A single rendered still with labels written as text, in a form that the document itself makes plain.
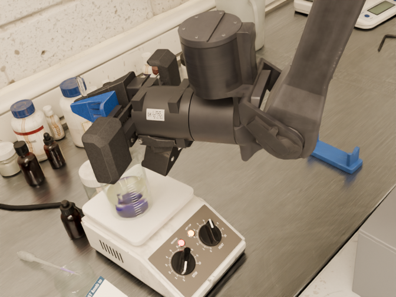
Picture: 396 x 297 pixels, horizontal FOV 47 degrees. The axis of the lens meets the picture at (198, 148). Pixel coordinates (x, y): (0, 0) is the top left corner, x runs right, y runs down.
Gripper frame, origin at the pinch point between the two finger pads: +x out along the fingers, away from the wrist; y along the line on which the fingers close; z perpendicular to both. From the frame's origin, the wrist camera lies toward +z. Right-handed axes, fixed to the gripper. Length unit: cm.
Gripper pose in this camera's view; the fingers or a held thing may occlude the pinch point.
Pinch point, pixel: (98, 107)
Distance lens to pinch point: 53.1
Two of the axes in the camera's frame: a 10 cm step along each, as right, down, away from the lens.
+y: 3.2, -6.1, 7.2
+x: -9.3, -0.9, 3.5
